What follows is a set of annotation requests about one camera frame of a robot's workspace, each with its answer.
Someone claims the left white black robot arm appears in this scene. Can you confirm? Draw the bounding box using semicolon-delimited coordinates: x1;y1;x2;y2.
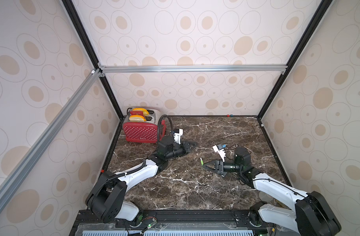
85;136;198;226

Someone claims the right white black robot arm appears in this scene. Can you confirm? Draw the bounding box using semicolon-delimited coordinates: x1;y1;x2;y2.
202;145;342;236

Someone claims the red toaster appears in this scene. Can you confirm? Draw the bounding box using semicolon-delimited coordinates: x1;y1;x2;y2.
122;108;167;143

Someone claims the back toast slice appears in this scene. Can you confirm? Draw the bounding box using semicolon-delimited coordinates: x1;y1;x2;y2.
130;108;150;117

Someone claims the toast slice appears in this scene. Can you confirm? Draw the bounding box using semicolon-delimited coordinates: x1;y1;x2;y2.
129;115;146;122
130;108;150;117

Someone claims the front toast slice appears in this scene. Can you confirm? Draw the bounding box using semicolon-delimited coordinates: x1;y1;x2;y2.
129;115;146;122

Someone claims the horizontal aluminium bar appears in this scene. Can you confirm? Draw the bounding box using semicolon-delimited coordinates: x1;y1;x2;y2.
98;64;288;73

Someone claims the left diagonal aluminium bar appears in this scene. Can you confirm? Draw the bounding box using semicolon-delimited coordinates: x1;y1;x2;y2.
0;68;101;214

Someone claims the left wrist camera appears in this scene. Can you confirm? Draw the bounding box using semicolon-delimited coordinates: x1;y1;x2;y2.
173;128;183;145

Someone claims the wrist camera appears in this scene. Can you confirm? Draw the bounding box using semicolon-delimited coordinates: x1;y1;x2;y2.
173;128;183;145
212;144;227;162

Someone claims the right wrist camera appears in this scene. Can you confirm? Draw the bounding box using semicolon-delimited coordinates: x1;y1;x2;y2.
212;144;227;162

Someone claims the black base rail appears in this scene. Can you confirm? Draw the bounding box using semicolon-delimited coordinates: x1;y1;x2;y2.
70;209;296;236

